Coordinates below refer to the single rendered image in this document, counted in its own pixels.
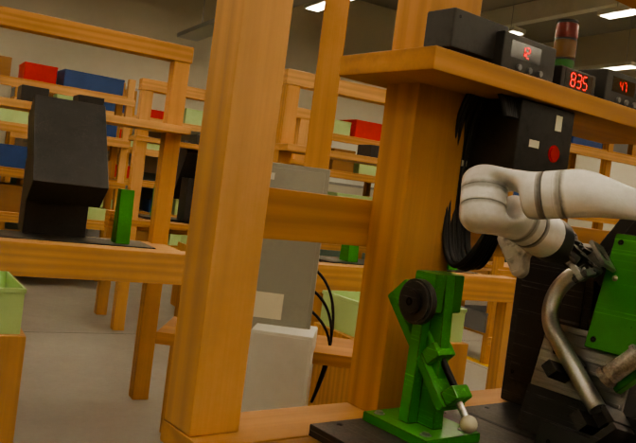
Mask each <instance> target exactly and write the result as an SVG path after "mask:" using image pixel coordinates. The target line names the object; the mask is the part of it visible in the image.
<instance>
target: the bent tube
mask: <svg viewBox="0 0 636 443"><path fill-rule="evenodd" d="M589 244H590V246H591V248H592V249H593V251H592V253H590V254H589V255H587V257H588V259H589V260H590V261H591V262H593V263H595V264H596V265H598V266H599V267H604V268H606V269H607V270H609V271H611V272H612V273H614V272H615V271H616V269H615V267H614V265H613V264H612V262H611V260H610V258H609V256H608V254H607V252H606V250H605V249H604V247H603V246H602V245H600V244H598V243H597V242H595V241H594V240H590V241H589ZM572 277H573V271H572V270H571V269H570V268H569V269H567V270H565V271H564V272H562V273H561V274H560V275H559V276H558V277H557V278H556V279H555V280H554V282H553V283H552V284H551V286H550V287H549V289H548V291H547V293H546V294H545V297H544V300H543V304H542V310H541V321H542V326H543V330H544V333H545V335H546V337H547V339H548V341H549V343H550V345H551V346H552V348H553V350H554V352H555V353H556V355H557V357H558V359H559V360H560V362H561V364H562V366H563V368H564V369H565V371H566V373H567V375H568V377H569V378H570V380H571V382H572V384H573V385H574V388H575V390H576V392H577V393H578V395H579V396H580V398H581V399H582V401H583V403H584V405H585V407H586V408H587V410H588V412H589V414H591V415H595V414H598V413H600V412H602V411H601V409H600V407H602V406H603V405H606V404H605V402H604V401H603V400H602V398H601V396H600V394H599V393H598V391H597V389H596V388H595V386H594V384H593V382H592V380H591V378H590V377H589V375H588V373H587V371H586V370H585V368H584V366H583V365H582V363H581V361H580V360H579V359H578V357H577V355H576V354H575V352H574V349H573V348H572V346H571V344H570V343H569V341H568V339H567V337H566V336H565V334H564V332H563V331H562V329H561V326H560V323H559V308H560V304H561V301H562V299H563V297H564V295H565V294H566V292H567V291H568V290H569V289H570V288H571V287H572V286H573V285H575V284H576V283H574V282H573V280H572Z"/></svg>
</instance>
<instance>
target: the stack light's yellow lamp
mask: <svg viewBox="0 0 636 443"><path fill-rule="evenodd" d="M576 46H577V41H576V40H573V39H556V40H555V41H554V48H555V49H556V59H569V60H573V61H574V60H575V53H576Z"/></svg>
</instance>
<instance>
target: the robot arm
mask: <svg viewBox="0 0 636 443"><path fill-rule="evenodd" d="M509 191H515V192H518V193H519V195H520V196H517V195H512V196H508V197H507V194H508V192H509ZM569 218H610V219H621V220H631V221H636V188H634V187H631V186H627V185H625V184H622V183H620V182H618V181H616V180H613V179H611V178H610V177H607V176H605V175H602V174H600V173H597V172H594V171H590V170H585V169H561V170H549V171H525V170H518V169H512V168H503V167H498V166H493V165H477V166H474V167H472V168H469V169H468V170H467V171H466V172H465V173H464V175H463V178H462V184H461V195H460V205H459V219H460V222H461V223H462V225H463V226H464V227H465V228H466V229H467V230H468V231H469V232H472V233H476V234H488V235H494V236H498V237H497V240H498V243H499V245H500V247H501V249H502V252H503V255H504V258H505V259H506V261H507V264H508V266H509V269H510V272H511V274H512V275H513V276H515V277H517V278H524V277H526V276H527V275H528V273H529V268H530V259H531V256H534V257H537V258H539V259H541V260H542V261H545V262H549V263H556V262H559V263H560V264H562V265H563V266H564V267H566V268H568V269H569V268H570V269H571V270H572V271H573V277H572V280H573V282H574V283H579V282H583V281H586V280H587V279H589V278H590V277H593V278H596V277H598V276H599V275H601V274H602V273H603V272H604V271H603V269H602V268H601V267H599V266H598V265H596V264H595V263H593V262H591V261H590V260H589V259H588V257H587V255H589V254H590V253H592V251H591V250H590V249H588V248H586V247H584V245H583V243H582V242H581V241H579V240H578V236H577V234H576V233H575V232H574V230H573V228H572V227H571V226H570V225H569V224H568V223H567V222H565V221H564V220H562V219H569ZM583 264H584V265H583ZM581 265H582V266H581ZM580 266H581V267H580Z"/></svg>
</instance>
